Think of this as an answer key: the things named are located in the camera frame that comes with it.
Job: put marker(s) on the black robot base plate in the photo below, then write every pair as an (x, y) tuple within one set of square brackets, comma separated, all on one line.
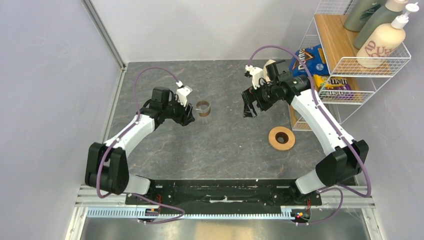
[(229, 196)]

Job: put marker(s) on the round wooden dripper stand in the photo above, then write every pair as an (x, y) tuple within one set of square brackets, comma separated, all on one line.
[(281, 138)]

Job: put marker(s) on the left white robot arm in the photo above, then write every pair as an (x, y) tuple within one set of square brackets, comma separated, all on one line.
[(107, 167)]

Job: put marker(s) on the yellow M&M's candy bag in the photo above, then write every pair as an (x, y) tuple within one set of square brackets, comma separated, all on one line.
[(334, 88)]

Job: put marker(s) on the white wire shelf rack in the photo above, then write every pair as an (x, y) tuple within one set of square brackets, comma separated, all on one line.
[(326, 29)]

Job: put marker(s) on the blue Doritos chip bag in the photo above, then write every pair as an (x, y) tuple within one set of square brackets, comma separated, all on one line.
[(313, 58)]

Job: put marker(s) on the dark green bottle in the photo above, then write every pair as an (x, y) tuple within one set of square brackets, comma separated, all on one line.
[(361, 13)]

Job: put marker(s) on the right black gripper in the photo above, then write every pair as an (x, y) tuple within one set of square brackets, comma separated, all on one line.
[(251, 95)]

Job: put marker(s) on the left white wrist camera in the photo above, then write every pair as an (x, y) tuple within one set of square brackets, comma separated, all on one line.
[(182, 93)]

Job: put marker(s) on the green bottle beige cap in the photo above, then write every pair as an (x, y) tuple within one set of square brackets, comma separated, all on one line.
[(384, 15)]

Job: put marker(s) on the aluminium frame rail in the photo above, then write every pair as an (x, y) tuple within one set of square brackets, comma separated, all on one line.
[(89, 205)]

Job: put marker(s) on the cream pump lotion bottle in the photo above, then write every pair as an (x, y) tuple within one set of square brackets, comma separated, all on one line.
[(387, 36)]

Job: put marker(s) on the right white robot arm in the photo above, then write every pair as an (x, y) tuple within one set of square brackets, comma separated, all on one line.
[(345, 156)]

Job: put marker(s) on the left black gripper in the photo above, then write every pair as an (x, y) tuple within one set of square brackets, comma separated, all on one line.
[(185, 117)]

